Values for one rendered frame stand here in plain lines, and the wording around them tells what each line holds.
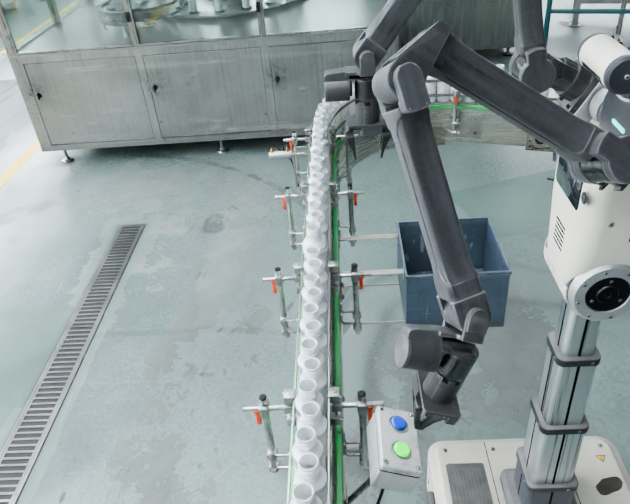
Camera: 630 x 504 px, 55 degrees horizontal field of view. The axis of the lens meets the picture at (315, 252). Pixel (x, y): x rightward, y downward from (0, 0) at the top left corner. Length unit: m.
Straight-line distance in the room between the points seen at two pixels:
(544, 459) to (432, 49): 1.31
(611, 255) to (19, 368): 2.77
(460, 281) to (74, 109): 4.35
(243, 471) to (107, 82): 3.21
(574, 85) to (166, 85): 3.66
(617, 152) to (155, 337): 2.59
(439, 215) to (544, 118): 0.23
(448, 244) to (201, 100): 3.93
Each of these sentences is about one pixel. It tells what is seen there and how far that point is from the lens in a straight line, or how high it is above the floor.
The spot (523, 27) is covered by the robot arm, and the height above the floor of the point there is 1.68.
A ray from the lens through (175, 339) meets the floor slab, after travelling 3.21.
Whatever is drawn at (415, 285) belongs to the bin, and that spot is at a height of 0.91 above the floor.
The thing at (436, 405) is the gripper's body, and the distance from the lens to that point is 1.06.
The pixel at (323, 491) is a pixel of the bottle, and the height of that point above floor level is 1.10.
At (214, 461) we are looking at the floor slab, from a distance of 2.65.
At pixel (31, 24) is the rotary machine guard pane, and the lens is 4.99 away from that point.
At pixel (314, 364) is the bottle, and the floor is 1.15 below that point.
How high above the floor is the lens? 2.07
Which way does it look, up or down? 35 degrees down
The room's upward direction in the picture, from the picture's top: 5 degrees counter-clockwise
